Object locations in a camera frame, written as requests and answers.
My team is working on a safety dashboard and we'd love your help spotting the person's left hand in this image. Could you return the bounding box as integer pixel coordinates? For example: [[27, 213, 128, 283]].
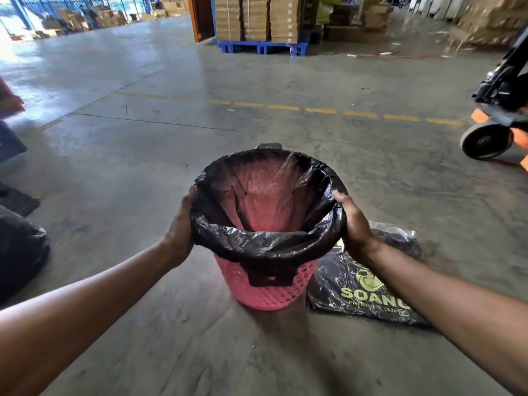
[[165, 185, 197, 269]]

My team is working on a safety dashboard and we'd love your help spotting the person's right forearm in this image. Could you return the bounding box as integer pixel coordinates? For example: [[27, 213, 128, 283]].
[[361, 239, 528, 395]]

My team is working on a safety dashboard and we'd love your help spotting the pile of cardboard boxes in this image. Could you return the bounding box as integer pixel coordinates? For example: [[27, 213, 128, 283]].
[[33, 6, 128, 39]]

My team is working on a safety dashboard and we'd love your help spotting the orange pallet jack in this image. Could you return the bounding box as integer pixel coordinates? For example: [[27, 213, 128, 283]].
[[460, 24, 528, 173]]

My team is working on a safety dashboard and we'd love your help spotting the black printed plastic bag pack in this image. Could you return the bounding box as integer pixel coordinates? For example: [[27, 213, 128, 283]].
[[307, 221, 430, 327]]

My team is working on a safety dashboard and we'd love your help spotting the stack of cardboard boxes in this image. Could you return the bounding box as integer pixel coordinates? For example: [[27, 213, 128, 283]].
[[214, 0, 302, 44]]

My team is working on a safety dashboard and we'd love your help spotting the blue metal fence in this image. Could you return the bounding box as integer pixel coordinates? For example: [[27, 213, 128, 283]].
[[7, 0, 153, 31]]

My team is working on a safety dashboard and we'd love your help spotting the full black garbage bag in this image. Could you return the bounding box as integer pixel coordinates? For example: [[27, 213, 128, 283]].
[[0, 205, 51, 306]]

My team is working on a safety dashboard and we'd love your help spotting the blue plastic pallet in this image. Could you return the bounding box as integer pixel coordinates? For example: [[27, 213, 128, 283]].
[[218, 39, 309, 57]]

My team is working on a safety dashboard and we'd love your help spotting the person's left forearm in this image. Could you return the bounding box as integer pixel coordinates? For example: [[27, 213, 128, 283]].
[[0, 237, 182, 396]]

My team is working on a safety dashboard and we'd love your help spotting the person's right hand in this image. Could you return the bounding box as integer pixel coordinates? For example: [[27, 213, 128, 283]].
[[332, 189, 381, 265]]

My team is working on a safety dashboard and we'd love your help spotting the black plastic bin liner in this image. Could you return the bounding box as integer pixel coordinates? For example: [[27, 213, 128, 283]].
[[191, 144, 348, 287]]

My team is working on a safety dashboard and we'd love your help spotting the pink plastic waste basket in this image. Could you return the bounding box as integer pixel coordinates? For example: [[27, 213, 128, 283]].
[[214, 152, 319, 312]]

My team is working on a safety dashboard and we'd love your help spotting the orange door frame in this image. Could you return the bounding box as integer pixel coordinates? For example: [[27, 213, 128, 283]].
[[188, 0, 216, 43]]

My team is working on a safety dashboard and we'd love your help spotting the wrapped pallet of cardboard boxes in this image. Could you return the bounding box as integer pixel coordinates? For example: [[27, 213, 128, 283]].
[[450, 0, 528, 48]]

